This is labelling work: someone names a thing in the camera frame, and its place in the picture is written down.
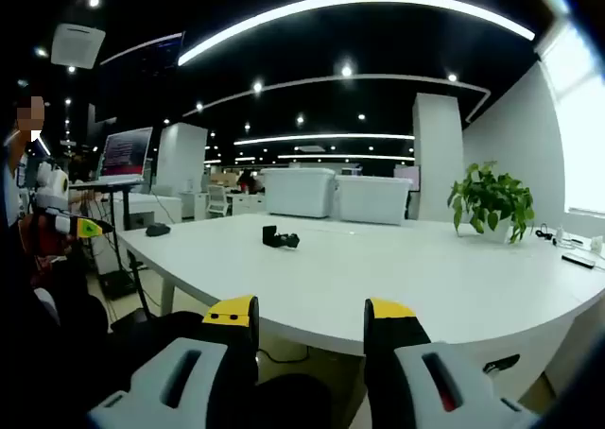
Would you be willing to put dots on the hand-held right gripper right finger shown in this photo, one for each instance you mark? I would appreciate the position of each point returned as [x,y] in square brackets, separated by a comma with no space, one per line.
[472,400]

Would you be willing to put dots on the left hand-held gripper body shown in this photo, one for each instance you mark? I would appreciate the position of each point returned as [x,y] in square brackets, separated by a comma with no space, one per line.
[53,181]

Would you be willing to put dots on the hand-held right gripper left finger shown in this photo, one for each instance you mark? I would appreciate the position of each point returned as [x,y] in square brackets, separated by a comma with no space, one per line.
[142,400]

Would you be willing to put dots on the black clamp fixture with clip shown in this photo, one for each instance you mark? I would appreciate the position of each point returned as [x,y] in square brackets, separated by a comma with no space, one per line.
[280,239]

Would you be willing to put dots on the white desk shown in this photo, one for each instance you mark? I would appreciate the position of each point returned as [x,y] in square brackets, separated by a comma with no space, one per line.
[378,268]

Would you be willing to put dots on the person's left hand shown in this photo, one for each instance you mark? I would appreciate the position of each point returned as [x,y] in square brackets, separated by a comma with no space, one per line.
[42,240]

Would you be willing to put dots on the monitor stand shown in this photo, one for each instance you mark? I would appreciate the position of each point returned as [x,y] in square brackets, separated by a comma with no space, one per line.
[108,182]

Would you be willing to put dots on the grey computer case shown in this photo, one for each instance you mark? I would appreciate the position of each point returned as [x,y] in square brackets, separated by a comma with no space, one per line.
[142,220]

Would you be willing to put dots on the black computer mouse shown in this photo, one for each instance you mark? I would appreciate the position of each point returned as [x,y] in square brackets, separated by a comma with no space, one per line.
[157,230]

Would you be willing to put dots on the monitor with pink screen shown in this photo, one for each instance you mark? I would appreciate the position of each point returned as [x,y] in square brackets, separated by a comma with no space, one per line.
[125,152]

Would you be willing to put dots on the white mesh office chair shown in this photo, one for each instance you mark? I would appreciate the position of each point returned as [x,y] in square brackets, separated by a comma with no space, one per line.
[217,200]

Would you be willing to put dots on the white ceiling air conditioner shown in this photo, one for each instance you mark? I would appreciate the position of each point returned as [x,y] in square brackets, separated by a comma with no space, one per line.
[78,44]

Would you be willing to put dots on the dark curved hanging screen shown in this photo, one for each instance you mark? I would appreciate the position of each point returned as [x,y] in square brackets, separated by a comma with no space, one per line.
[142,70]

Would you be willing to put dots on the black phone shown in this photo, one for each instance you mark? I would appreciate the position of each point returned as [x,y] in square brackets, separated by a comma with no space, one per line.
[579,260]

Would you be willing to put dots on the potted green plant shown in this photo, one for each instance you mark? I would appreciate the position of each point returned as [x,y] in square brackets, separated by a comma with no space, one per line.
[491,202]

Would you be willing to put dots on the tall white storage box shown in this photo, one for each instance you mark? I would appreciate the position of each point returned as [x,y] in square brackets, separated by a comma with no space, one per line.
[298,193]

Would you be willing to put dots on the wide white storage box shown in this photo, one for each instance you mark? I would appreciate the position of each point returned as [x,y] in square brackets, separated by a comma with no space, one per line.
[371,200]

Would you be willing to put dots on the long curved ceiling light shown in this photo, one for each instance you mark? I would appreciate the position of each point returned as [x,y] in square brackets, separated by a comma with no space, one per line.
[331,0]

